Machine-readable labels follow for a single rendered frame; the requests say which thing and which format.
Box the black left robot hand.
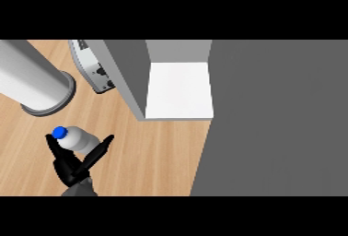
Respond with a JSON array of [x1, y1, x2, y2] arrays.
[[44, 133, 115, 188]]

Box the white cylinder with grey rim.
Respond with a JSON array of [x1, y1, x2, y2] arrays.
[[0, 40, 78, 118]]

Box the flat dark grey cabinet door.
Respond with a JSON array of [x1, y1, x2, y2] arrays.
[[189, 40, 348, 197]]

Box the pale grey appliance with knobs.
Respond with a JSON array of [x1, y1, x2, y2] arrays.
[[68, 40, 116, 95]]

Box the grey cabinet with white shelf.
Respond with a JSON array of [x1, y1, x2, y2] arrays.
[[83, 40, 215, 122]]

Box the blue-capped white water bottle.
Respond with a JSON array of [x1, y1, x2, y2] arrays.
[[50, 125, 102, 156]]

